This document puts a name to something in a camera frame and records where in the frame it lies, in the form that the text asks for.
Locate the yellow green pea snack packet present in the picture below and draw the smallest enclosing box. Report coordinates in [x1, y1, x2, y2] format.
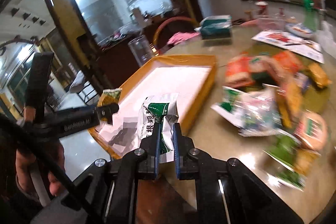
[96, 88, 122, 124]

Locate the yellow soda cracker pack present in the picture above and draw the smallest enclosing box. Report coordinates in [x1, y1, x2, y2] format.
[276, 77, 303, 129]

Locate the orange cracker pack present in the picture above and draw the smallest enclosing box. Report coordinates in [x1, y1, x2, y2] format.
[272, 50, 305, 77]
[225, 54, 255, 88]

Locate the green plastic bottle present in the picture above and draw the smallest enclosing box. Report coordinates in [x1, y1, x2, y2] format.
[302, 0, 317, 31]

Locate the clear plastic pitcher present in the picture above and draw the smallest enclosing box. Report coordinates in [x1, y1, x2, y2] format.
[128, 35, 154, 67]

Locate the pink cloth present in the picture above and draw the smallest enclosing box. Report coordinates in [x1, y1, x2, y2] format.
[167, 32, 200, 46]

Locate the wooden round-back chair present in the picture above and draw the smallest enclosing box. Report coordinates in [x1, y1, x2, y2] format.
[152, 16, 199, 55]

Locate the white liquor bottle red cap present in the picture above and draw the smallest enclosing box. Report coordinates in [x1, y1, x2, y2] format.
[255, 1, 268, 16]

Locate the blue white ceramic dish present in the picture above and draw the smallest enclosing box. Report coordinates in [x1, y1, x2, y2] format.
[285, 23, 314, 39]

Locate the white plastic bag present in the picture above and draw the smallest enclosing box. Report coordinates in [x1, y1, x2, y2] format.
[315, 20, 336, 59]

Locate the clear plastic container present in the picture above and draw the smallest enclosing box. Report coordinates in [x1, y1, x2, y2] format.
[255, 15, 286, 31]

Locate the printed advertising flyer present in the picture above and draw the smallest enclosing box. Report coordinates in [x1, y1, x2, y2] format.
[252, 31, 325, 64]

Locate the teal tissue pack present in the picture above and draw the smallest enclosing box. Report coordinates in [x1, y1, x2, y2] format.
[199, 15, 232, 40]

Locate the white green banlangen sachet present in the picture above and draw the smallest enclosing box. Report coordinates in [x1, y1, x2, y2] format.
[137, 93, 179, 164]

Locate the person's left hand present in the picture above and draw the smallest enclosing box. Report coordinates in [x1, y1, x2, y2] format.
[15, 142, 65, 201]

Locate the gold-rimmed white tray box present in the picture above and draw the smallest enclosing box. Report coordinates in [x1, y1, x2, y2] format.
[88, 55, 217, 159]

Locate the white milk powder bag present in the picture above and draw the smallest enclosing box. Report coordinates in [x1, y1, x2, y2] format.
[237, 87, 281, 137]

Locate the gold foil snack bag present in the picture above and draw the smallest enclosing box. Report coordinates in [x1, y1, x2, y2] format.
[307, 63, 331, 89]

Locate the gold glitter turntable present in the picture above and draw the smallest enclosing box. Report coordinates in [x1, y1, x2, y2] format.
[243, 42, 332, 114]

